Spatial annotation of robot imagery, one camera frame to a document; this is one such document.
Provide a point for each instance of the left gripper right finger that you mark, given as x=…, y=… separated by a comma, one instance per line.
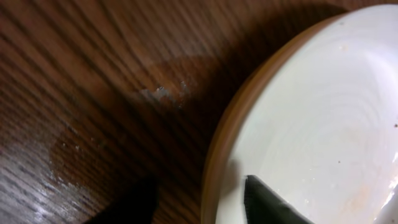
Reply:
x=263, y=206

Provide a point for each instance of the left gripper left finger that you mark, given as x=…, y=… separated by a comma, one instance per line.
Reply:
x=137, y=205

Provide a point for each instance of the white plate with sauce streak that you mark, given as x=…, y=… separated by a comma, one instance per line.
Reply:
x=234, y=115

